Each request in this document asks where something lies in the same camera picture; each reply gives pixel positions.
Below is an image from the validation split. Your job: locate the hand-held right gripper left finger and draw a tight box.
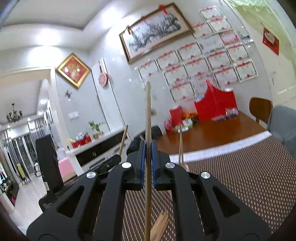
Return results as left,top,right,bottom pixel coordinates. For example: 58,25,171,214
26,136,147,241

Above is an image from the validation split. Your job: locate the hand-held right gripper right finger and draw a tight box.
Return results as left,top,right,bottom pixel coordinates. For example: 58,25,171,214
150,140,272,241

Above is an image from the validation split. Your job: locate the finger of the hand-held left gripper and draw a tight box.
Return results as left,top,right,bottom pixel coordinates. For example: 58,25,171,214
88,154,122,174

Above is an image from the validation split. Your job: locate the wooden chopstick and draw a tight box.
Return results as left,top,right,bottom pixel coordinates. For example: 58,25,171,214
144,81,152,241
118,125,129,156

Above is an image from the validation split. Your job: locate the bunch of wooden chopsticks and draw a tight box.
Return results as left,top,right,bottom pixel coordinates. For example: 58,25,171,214
178,125,186,168

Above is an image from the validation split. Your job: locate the pile of wooden chopsticks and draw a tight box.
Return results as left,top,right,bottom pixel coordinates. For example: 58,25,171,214
150,212,170,241

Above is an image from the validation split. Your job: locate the white black sideboard cabinet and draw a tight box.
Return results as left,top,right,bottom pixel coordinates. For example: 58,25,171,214
66,130,132,172

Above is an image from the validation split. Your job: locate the black jacket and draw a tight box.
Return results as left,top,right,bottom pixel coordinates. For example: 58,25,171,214
132,126,162,143

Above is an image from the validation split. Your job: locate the pink cushion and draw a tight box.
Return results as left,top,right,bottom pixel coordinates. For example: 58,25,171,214
58,158,75,182

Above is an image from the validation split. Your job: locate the potted green plant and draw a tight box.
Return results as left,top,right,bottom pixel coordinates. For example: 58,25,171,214
89,121,104,139

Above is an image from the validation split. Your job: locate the tall black cabinet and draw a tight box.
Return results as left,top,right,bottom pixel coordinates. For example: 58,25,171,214
35,134,63,193

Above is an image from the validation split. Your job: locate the yellow chair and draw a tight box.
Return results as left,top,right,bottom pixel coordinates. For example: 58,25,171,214
16,163,27,179

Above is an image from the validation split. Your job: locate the green tray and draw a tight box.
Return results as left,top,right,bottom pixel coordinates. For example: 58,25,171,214
176,119,194,132

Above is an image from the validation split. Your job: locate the round red fan ornament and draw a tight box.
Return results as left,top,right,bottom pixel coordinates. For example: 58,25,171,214
97,61,110,88

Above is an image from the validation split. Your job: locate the brown polka dot tablecloth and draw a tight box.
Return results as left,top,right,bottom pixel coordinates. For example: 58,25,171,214
120,136,296,241

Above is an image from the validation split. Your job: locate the black chandelier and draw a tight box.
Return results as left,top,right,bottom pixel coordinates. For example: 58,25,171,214
6,103,23,123

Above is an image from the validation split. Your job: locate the framed red gold picture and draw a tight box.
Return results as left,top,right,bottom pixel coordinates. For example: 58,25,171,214
55,53,92,90

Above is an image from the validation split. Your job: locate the wooden chair back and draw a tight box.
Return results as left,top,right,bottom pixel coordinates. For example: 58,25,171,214
250,97,273,127

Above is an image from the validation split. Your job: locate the framed blossom painting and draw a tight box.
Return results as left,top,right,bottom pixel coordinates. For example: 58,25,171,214
119,2,195,64

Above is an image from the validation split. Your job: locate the grey jacket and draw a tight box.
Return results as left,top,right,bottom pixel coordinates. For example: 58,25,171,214
266,105,296,151

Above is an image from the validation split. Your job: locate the white door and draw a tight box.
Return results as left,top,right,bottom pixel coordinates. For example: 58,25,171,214
254,14,296,107

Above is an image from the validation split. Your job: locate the green curtain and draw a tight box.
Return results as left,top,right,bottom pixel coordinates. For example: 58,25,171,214
228,0,296,70

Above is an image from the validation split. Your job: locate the red gift box with handle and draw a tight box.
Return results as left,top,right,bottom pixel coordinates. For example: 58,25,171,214
194,80,238,123

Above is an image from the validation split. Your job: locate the wall of framed certificates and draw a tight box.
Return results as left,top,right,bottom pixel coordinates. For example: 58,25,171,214
138,6,258,102

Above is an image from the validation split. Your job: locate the red heart wall decoration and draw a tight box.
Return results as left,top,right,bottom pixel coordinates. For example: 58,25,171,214
262,27,279,55

